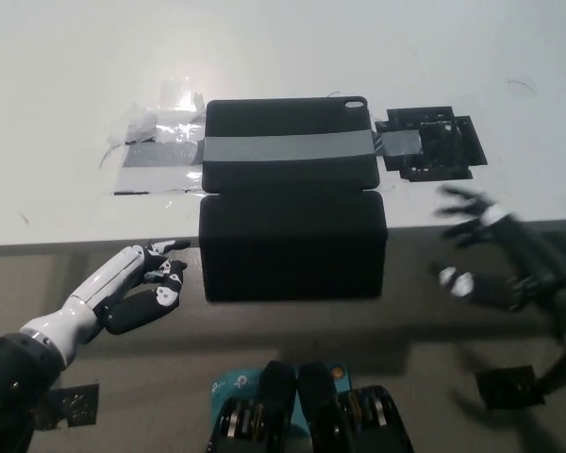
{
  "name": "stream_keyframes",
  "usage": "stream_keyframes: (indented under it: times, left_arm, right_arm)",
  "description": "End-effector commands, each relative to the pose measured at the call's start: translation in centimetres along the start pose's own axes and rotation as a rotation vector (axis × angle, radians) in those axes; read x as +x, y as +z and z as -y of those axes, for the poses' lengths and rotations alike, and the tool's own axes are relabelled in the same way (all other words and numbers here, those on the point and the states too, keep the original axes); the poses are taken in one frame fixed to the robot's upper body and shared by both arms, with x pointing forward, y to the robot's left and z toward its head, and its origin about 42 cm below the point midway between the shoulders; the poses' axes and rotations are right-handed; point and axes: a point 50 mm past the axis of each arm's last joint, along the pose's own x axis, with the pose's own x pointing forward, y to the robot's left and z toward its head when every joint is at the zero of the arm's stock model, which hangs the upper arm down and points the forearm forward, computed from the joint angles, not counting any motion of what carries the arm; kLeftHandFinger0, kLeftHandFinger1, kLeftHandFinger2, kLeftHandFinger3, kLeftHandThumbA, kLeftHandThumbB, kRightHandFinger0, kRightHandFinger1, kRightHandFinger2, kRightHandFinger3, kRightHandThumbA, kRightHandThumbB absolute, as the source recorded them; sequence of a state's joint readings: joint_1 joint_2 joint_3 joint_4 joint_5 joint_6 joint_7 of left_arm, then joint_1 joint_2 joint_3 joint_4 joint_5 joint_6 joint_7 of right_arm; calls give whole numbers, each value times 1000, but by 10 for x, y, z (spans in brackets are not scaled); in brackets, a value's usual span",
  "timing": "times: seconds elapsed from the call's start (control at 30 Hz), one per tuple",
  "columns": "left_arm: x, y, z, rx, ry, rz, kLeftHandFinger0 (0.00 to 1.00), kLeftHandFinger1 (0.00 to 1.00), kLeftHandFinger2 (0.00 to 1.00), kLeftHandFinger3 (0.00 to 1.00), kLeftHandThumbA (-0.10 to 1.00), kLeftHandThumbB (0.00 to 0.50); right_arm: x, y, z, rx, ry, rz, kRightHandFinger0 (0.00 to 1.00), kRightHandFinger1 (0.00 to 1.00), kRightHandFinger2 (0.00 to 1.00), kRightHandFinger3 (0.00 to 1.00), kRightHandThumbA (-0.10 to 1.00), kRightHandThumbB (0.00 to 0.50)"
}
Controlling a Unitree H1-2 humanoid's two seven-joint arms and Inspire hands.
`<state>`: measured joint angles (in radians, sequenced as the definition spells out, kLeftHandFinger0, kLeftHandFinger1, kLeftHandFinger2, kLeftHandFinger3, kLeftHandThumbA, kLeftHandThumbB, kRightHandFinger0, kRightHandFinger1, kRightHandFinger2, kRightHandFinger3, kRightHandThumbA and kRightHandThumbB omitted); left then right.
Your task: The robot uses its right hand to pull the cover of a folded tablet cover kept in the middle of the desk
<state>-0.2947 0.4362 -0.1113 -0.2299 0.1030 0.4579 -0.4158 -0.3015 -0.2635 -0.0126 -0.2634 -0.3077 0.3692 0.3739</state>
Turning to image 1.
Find black folding tablet cover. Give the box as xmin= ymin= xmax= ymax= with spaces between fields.
xmin=198 ymin=96 xmax=388 ymax=304

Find crumpled clear tape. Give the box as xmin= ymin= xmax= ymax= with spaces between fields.
xmin=106 ymin=92 xmax=208 ymax=146

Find black bracket on table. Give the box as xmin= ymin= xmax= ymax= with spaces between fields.
xmin=375 ymin=106 xmax=490 ymax=182

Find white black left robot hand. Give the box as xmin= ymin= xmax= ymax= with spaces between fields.
xmin=18 ymin=238 xmax=192 ymax=369

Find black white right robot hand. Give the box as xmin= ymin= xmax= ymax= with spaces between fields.
xmin=431 ymin=185 xmax=566 ymax=340

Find black robot torso blocks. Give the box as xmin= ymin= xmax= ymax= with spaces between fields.
xmin=206 ymin=361 xmax=414 ymax=453

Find teal router box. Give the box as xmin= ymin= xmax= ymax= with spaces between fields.
xmin=209 ymin=361 xmax=350 ymax=453

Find black floor marker tape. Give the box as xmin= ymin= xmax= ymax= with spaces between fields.
xmin=50 ymin=382 xmax=100 ymax=428
xmin=474 ymin=365 xmax=546 ymax=411

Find grey duct tape strip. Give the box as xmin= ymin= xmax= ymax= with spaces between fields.
xmin=122 ymin=129 xmax=424 ymax=168

